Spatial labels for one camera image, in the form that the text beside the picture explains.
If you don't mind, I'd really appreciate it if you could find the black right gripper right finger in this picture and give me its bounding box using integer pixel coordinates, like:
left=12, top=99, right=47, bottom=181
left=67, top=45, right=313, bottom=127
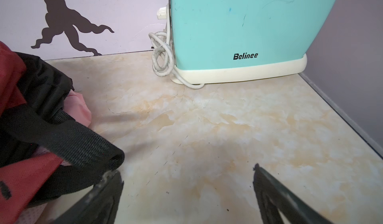
left=253, top=163, right=331, bottom=224

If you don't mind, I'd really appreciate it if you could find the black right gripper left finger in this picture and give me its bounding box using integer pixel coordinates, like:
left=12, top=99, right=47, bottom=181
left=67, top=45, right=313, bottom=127
left=53, top=170, right=124, bottom=224

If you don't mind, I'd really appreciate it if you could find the pink backpack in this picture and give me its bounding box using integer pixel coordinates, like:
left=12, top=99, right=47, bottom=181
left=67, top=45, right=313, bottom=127
left=15, top=90, right=92, bottom=224

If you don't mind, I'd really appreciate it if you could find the red backpack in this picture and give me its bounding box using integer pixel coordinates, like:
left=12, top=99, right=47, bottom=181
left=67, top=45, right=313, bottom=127
left=1, top=42, right=62, bottom=224

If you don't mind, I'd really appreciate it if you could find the mint green toaster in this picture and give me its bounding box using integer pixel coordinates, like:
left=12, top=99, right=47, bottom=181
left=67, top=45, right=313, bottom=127
left=169, top=0, right=336, bottom=84

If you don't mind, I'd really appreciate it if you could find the white toaster power cord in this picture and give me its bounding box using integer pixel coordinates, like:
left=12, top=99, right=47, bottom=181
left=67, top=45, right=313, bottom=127
left=149, top=6, right=205, bottom=90

